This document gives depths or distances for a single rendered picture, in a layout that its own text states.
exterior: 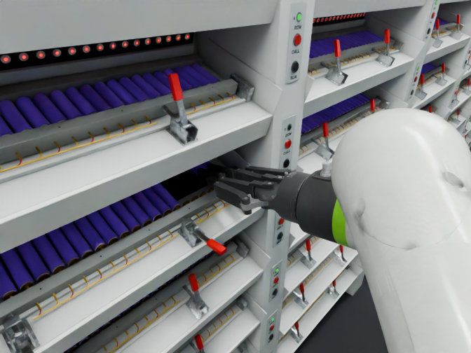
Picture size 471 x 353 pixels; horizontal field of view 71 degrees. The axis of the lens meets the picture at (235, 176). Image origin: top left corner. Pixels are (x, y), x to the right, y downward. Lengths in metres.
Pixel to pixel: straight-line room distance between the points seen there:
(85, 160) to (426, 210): 0.36
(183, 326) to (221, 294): 0.10
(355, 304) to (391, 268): 1.47
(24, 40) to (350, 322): 1.53
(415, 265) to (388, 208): 0.04
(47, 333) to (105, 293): 0.08
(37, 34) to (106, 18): 0.07
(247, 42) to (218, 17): 0.14
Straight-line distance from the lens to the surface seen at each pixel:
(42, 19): 0.36
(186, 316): 0.71
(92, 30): 0.38
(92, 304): 0.52
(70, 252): 0.54
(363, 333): 1.63
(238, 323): 0.92
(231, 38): 0.63
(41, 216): 0.40
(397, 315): 0.24
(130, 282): 0.53
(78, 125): 0.45
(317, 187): 0.43
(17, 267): 0.54
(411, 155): 0.26
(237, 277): 0.76
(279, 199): 0.47
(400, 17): 1.21
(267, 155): 0.62
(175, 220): 0.57
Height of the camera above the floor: 1.27
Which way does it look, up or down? 30 degrees down
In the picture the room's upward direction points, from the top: straight up
